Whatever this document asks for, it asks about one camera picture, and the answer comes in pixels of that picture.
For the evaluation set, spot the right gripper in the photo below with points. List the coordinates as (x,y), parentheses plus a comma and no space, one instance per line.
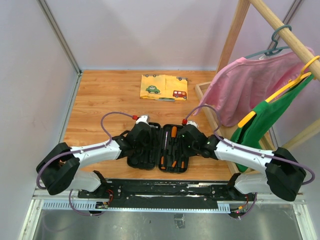
(185,152)

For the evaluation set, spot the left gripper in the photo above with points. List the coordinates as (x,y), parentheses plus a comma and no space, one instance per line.
(149,145)

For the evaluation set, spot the orange handled screwdriver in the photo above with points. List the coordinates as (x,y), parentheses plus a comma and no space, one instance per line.
(174,132)

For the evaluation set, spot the black plastic tool case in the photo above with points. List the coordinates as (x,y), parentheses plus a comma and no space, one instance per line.
(151,158)

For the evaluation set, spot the black handled screwdriver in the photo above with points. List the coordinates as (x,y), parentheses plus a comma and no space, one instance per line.
(162,161)

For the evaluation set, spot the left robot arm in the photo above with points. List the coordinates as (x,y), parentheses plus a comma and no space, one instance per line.
(60,170)

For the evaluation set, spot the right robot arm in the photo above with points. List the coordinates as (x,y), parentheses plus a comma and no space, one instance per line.
(278,172)

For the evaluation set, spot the thin dark metal file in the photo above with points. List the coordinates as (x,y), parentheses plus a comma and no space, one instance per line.
(166,99)

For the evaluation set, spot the yellow car print cloth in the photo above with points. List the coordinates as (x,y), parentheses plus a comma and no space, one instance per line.
(155,86)

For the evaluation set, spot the green tank top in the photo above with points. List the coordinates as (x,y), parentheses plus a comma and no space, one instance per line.
(266,115)

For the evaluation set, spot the yellow clothes hanger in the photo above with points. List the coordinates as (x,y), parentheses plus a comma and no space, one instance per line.
(291,83)

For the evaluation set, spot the pink t-shirt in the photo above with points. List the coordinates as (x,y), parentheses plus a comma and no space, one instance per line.
(241,85)

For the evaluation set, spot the teal clothes hanger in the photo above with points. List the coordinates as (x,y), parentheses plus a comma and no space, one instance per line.
(274,49)

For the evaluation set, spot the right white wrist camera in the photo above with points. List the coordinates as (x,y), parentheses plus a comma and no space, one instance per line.
(186,122)

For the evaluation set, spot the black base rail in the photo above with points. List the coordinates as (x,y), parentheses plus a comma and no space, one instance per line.
(172,196)

